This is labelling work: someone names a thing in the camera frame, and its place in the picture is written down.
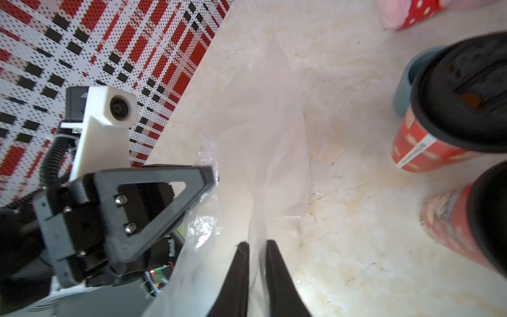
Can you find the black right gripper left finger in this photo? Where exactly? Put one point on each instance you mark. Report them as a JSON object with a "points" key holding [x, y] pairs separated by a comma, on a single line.
{"points": [[233, 297]]}

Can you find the pink plush toy red dress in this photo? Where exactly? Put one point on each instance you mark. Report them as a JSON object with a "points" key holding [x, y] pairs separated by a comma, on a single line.
{"points": [[403, 14]]}

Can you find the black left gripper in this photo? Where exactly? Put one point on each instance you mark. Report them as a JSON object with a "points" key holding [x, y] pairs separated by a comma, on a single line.
{"points": [[111, 227]]}

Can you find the red milk tea cup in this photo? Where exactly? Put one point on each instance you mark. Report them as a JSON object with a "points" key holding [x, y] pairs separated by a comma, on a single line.
{"points": [[457, 107], [472, 221]]}

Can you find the clear plastic carrier bag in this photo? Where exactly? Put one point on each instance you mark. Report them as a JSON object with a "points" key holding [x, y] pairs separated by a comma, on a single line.
{"points": [[254, 138]]}

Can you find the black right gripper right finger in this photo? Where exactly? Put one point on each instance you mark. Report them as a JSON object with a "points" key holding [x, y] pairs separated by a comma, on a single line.
{"points": [[284, 299]]}

